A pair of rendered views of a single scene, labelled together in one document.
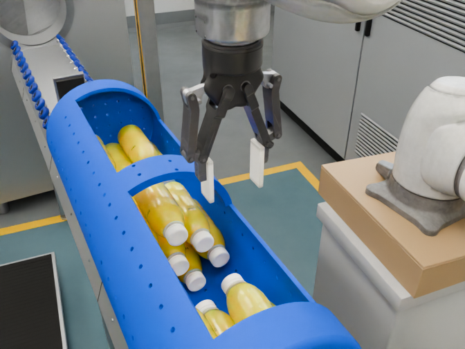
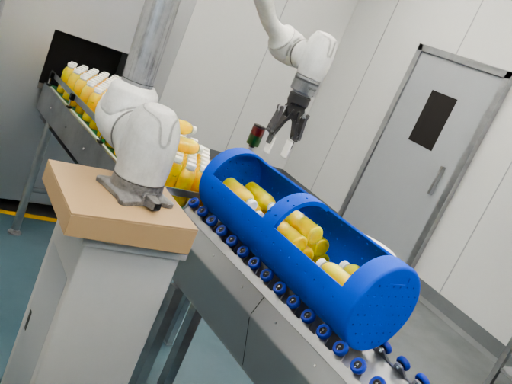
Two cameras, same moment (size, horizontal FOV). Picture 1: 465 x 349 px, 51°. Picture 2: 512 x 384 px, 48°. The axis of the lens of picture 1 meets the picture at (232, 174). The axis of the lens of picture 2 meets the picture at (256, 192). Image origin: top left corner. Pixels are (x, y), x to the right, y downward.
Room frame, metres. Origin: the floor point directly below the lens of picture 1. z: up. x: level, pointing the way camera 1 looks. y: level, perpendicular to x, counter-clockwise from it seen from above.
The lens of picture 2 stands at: (2.50, -0.48, 1.65)
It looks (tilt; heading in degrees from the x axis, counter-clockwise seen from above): 14 degrees down; 166
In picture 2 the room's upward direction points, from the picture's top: 24 degrees clockwise
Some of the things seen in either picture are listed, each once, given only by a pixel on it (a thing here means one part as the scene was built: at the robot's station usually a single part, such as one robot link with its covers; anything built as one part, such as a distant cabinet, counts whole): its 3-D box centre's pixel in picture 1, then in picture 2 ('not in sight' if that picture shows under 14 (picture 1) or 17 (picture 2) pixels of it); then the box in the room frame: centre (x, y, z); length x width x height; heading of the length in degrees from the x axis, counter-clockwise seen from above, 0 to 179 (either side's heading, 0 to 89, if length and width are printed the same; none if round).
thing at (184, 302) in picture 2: not in sight; (205, 254); (-0.19, 0.07, 0.55); 0.04 x 0.04 x 1.10; 28
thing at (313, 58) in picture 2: not in sight; (315, 54); (0.57, -0.01, 1.66); 0.13 x 0.11 x 0.16; 27
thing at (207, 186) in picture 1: (207, 177); (286, 148); (0.56, 0.04, 1.33); 0.03 x 0.01 x 0.07; 27
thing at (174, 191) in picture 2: not in sight; (206, 197); (0.25, -0.11, 0.96); 0.40 x 0.01 x 0.03; 118
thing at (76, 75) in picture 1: (73, 97); not in sight; (1.50, 0.54, 1.00); 0.10 x 0.04 x 0.15; 118
